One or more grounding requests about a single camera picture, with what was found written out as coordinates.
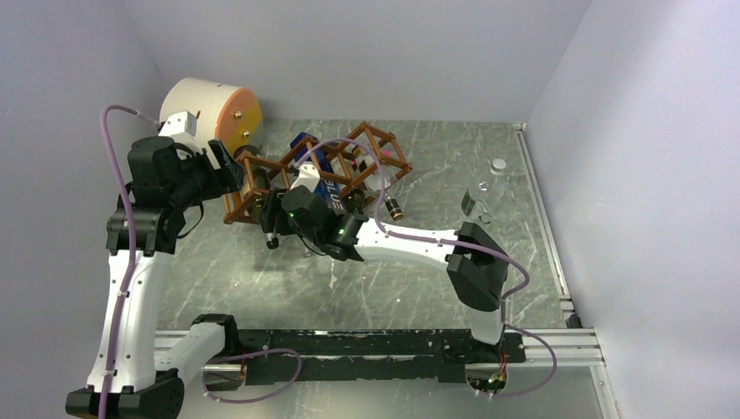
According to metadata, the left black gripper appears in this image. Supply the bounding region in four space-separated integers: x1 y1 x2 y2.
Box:
169 138 247 210

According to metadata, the blue glass bottle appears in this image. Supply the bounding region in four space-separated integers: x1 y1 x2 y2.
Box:
289 133 351 215

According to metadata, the clear square liquor bottle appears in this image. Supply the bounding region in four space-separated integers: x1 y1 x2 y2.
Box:
352 146 404 221

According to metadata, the olive green wine bottle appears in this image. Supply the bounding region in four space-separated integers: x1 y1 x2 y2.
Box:
236 145 279 250

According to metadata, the dark green wine bottle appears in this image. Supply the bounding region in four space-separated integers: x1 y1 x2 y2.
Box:
329 153 366 214

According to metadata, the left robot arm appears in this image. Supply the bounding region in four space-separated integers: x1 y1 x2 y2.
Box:
65 136 244 418

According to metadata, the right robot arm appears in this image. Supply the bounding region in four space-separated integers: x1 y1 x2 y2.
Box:
257 186 512 361

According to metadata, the brown wooden wine rack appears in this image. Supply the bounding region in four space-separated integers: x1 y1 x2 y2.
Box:
223 121 412 224

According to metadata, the clear bottle white cap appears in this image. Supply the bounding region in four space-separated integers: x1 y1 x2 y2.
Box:
460 158 507 225

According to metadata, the cream cylinder with orange face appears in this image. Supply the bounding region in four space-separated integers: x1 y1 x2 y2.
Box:
160 78 264 156

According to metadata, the black base bar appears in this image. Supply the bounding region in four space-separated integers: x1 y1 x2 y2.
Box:
239 329 526 385

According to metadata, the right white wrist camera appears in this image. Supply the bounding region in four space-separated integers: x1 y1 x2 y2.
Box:
289 162 321 193

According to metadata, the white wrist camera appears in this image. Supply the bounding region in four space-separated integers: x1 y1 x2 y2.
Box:
289 162 321 193
158 111 197 142

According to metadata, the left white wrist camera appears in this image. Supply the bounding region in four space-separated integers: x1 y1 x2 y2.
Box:
158 111 197 142

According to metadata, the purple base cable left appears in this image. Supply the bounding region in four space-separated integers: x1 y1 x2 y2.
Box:
201 347 305 405

